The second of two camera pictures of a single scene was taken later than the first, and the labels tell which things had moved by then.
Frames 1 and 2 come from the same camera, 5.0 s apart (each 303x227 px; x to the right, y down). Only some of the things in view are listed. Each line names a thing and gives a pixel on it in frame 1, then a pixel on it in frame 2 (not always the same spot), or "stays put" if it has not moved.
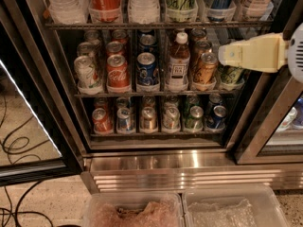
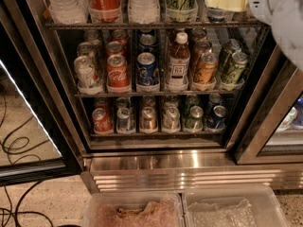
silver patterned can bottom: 171,117 stays put
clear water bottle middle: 143,4 stays put
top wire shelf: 209,25 stays put
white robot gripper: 295,52 → 274,4
